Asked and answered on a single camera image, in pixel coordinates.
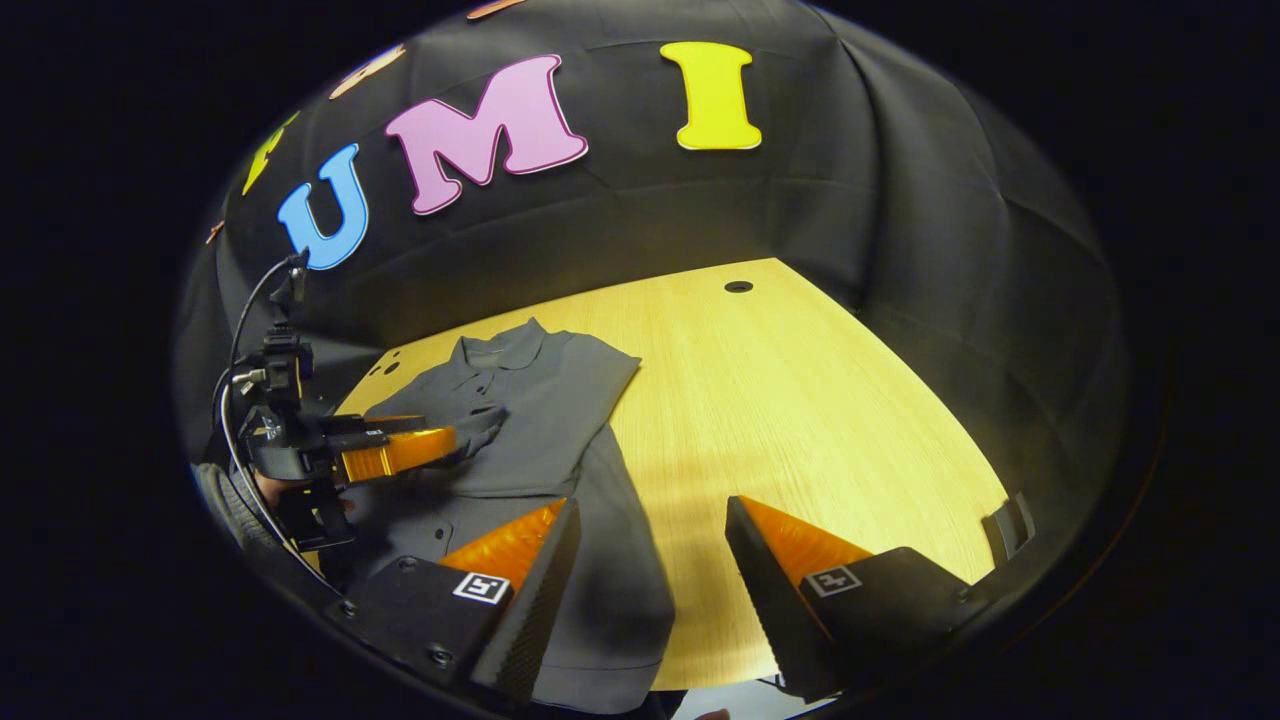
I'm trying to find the black backdrop cloth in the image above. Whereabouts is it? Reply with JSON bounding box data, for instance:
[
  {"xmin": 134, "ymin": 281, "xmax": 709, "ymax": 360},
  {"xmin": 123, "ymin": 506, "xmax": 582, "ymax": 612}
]
[{"xmin": 172, "ymin": 0, "xmax": 1131, "ymax": 561}]

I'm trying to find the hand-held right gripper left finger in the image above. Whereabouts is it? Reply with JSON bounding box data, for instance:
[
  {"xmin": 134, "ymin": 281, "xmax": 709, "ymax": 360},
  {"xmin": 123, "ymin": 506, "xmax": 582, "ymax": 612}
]
[{"xmin": 335, "ymin": 497, "xmax": 583, "ymax": 706}]

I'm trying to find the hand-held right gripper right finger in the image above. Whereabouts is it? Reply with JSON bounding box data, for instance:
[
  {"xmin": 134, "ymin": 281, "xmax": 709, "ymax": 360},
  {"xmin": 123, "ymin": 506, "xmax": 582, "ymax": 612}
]
[{"xmin": 725, "ymin": 495, "xmax": 991, "ymax": 701}]

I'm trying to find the gray collared shirt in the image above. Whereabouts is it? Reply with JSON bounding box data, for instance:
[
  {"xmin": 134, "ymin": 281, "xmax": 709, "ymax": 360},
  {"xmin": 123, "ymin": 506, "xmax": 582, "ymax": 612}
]
[{"xmin": 340, "ymin": 318, "xmax": 676, "ymax": 716}]

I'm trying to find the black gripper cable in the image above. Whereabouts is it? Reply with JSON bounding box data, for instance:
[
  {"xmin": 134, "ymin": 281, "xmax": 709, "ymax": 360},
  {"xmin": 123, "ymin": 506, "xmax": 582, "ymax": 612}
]
[{"xmin": 215, "ymin": 252, "xmax": 336, "ymax": 591}]

